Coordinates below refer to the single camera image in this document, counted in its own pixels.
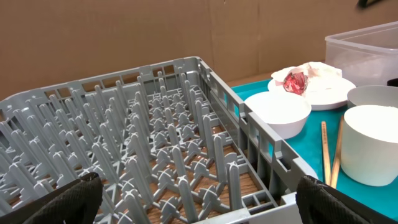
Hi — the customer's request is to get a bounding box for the white napkin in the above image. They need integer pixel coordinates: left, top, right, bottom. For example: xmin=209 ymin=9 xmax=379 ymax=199
xmin=271 ymin=62 xmax=343 ymax=90

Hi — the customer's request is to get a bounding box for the wooden chopstick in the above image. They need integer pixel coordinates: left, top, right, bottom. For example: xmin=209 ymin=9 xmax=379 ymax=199
xmin=330 ymin=115 xmax=344 ymax=188
xmin=321 ymin=121 xmax=331 ymax=185

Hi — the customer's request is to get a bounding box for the lower wooden chopstick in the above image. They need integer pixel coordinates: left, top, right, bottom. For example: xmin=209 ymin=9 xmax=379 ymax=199
xmin=330 ymin=115 xmax=344 ymax=188

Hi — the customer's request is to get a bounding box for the white paper cup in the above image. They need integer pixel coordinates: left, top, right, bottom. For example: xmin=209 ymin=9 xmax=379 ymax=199
xmin=341 ymin=105 xmax=397 ymax=187

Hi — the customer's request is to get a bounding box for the small white bowl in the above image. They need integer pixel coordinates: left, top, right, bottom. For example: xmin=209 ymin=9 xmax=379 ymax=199
xmin=244 ymin=91 xmax=312 ymax=139

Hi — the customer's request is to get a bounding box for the upper wooden chopstick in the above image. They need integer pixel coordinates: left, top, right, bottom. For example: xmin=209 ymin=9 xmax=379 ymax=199
xmin=321 ymin=121 xmax=331 ymax=185

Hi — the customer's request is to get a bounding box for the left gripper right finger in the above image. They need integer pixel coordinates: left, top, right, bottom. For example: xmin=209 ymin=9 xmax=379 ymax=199
xmin=296 ymin=175 xmax=397 ymax=224

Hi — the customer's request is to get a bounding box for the clear plastic bin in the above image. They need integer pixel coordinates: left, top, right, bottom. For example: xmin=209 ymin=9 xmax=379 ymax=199
xmin=325 ymin=22 xmax=397 ymax=86

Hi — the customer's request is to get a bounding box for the white flat plate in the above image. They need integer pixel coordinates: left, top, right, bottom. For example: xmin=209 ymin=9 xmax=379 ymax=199
xmin=267 ymin=78 xmax=355 ymax=111

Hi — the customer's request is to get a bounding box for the grey bowl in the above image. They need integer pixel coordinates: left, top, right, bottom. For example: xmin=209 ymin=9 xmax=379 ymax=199
xmin=347 ymin=85 xmax=398 ymax=108

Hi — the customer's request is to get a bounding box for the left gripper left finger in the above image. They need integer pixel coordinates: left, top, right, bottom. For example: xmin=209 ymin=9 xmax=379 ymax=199
xmin=1 ymin=172 xmax=103 ymax=224

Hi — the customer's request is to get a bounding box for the red snack wrapper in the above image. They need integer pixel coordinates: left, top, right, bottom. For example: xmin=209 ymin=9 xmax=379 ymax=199
xmin=282 ymin=72 xmax=308 ymax=95

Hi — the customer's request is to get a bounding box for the grey dishwasher rack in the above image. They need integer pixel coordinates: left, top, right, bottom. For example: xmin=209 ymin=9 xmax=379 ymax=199
xmin=1 ymin=57 xmax=314 ymax=223

